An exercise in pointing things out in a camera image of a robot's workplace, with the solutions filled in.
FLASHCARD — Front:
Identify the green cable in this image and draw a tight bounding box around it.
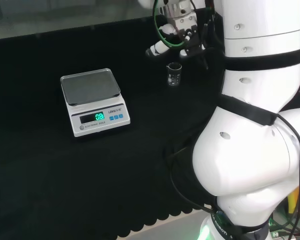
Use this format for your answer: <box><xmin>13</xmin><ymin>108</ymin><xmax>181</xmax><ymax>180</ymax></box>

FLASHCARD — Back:
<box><xmin>152</xmin><ymin>0</ymin><xmax>189</xmax><ymax>48</ymax></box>

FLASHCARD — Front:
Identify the black cable on cloth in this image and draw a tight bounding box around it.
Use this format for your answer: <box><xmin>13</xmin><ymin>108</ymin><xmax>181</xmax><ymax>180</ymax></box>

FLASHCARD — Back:
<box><xmin>164</xmin><ymin>146</ymin><xmax>217</xmax><ymax>215</ymax></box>

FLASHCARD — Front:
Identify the small clear glass beaker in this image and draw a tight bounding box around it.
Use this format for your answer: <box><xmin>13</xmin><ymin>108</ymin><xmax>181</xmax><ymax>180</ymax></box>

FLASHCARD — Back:
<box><xmin>166</xmin><ymin>62</ymin><xmax>183</xmax><ymax>88</ymax></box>

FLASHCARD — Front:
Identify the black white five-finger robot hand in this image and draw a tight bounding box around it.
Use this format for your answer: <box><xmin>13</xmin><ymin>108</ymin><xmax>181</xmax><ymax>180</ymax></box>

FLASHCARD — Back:
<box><xmin>145</xmin><ymin>14</ymin><xmax>206</xmax><ymax>59</ymax></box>

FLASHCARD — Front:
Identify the white electronic balance steel pan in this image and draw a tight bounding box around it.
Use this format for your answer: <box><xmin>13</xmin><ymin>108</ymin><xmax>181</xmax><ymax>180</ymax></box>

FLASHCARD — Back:
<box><xmin>59</xmin><ymin>67</ymin><xmax>131</xmax><ymax>138</ymax></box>

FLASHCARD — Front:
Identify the black bench cloth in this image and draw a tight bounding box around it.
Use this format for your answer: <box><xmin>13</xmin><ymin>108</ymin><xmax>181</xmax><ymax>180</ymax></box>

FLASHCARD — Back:
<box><xmin>0</xmin><ymin>11</ymin><xmax>300</xmax><ymax>240</ymax></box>

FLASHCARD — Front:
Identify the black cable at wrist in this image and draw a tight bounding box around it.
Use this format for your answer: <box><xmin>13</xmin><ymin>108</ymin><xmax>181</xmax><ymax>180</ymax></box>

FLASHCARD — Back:
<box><xmin>201</xmin><ymin>0</ymin><xmax>218</xmax><ymax>71</ymax></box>

